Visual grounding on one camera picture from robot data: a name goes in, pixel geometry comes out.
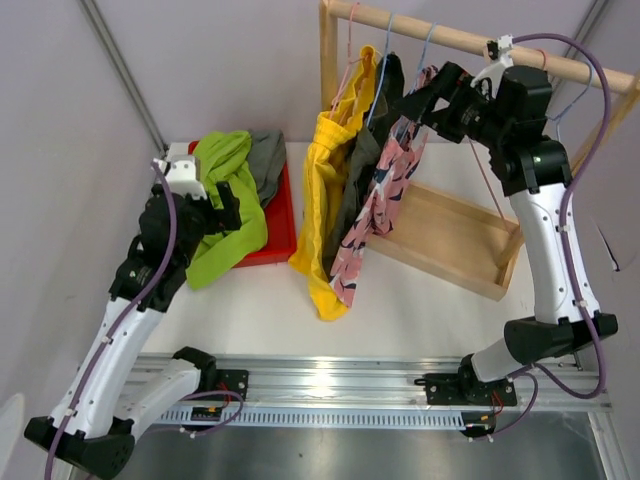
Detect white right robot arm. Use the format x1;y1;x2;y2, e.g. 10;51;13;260
393;62;618;404

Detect wooden clothes rack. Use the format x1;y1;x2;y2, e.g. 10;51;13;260
319;0;640;304

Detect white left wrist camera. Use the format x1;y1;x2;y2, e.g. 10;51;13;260
152;155;207;200

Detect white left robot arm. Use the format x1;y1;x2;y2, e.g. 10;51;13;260
24;181;241;479

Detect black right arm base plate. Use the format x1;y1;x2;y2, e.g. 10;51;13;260
413;373;518;407

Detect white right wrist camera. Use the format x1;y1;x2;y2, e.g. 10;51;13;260
471;34;514;87

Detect grey aluminium frame post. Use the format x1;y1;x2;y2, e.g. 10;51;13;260
77;0;167;155

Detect pink hanger of green shorts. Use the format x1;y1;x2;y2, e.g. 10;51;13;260
464;48;549;236

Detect yellow shorts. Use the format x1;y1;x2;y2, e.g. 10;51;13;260
289;45;377;322

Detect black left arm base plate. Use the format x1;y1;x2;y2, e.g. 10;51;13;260
196;369;250;402

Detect red plastic tray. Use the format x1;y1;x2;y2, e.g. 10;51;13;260
186;139;298;269

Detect aluminium mounting rail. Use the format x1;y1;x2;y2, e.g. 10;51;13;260
65;352;613;413

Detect pink hanger of yellow shorts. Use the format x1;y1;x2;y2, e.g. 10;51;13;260
330;2;361;125

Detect lime green shorts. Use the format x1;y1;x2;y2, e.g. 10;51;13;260
186;130;268;290

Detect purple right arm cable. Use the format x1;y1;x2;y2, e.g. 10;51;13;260
504;32;612;398

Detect blue hanger of grey shorts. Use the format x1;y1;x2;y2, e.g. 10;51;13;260
549;61;596;142

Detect blue hanger of patterned shorts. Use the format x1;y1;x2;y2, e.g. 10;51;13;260
394;22;438;144

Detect grey shorts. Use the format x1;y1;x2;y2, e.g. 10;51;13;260
247;129;286;208

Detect pink patterned shorts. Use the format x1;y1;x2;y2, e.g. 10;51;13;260
327;64;441;308

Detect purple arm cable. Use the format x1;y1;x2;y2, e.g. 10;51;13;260
44;159;245;480
504;32;612;398

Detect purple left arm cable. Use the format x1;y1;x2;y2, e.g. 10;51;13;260
44;159;245;480

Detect grey slotted cable duct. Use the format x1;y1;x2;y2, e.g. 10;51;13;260
155;406;466;431

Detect dark olive shorts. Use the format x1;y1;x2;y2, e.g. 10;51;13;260
322;52;405;276

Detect blue hanger of olive shorts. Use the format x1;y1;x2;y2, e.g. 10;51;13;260
366;12;395;129

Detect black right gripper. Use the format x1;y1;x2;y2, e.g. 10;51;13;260
394;62;512;150

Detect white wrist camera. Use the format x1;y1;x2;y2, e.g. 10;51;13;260
152;155;207;200
471;34;514;87

